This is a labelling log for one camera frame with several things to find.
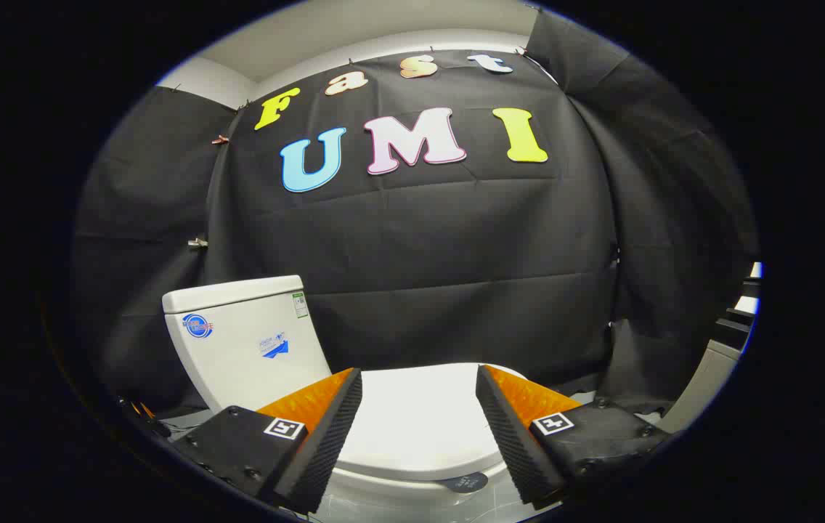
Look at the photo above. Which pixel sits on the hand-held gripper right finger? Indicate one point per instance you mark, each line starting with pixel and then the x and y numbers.
pixel 514 443

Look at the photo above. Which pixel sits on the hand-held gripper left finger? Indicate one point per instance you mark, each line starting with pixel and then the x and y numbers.
pixel 325 450

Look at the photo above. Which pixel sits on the white toilet lid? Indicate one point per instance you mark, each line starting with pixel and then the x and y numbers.
pixel 420 421

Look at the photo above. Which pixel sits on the white ceramic toilet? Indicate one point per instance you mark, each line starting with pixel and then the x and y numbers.
pixel 238 363

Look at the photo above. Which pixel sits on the grey striped panel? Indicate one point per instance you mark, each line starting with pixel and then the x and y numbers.
pixel 703 378

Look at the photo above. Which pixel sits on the black backdrop cloth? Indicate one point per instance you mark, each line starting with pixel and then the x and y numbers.
pixel 420 240

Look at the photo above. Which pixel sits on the silver metal clip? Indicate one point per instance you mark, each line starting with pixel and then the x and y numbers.
pixel 197 242

